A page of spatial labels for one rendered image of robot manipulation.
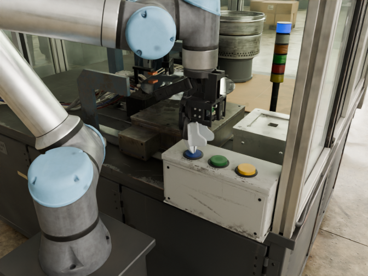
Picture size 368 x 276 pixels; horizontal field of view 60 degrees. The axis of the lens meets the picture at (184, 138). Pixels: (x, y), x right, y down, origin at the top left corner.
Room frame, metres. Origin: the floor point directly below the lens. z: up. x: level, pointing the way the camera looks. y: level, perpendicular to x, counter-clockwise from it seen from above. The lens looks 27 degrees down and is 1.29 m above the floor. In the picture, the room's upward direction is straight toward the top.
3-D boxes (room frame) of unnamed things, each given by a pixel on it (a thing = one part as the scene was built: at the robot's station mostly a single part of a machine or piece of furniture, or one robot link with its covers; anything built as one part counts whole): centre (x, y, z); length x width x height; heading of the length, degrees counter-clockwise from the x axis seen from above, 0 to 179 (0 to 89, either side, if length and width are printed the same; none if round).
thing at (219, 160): (0.65, -0.08, 0.90); 0.04 x 0.04 x 0.02
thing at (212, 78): (0.68, -0.04, 1.05); 0.09 x 0.08 x 0.12; 57
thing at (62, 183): (0.53, 0.24, 0.91); 0.13 x 0.12 x 0.14; 6
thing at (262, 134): (0.86, -0.26, 0.82); 0.18 x 0.18 x 0.15; 57
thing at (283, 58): (1.07, -0.32, 1.05); 0.05 x 0.04 x 0.03; 147
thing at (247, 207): (0.66, -0.09, 0.82); 0.28 x 0.11 x 0.15; 57
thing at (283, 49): (1.07, -0.32, 1.08); 0.05 x 0.04 x 0.03; 147
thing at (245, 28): (1.84, -0.28, 0.93); 0.31 x 0.31 x 0.36
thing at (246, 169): (0.61, -0.14, 0.90); 0.04 x 0.04 x 0.02
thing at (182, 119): (0.67, -0.01, 1.00); 0.05 x 0.02 x 0.09; 147
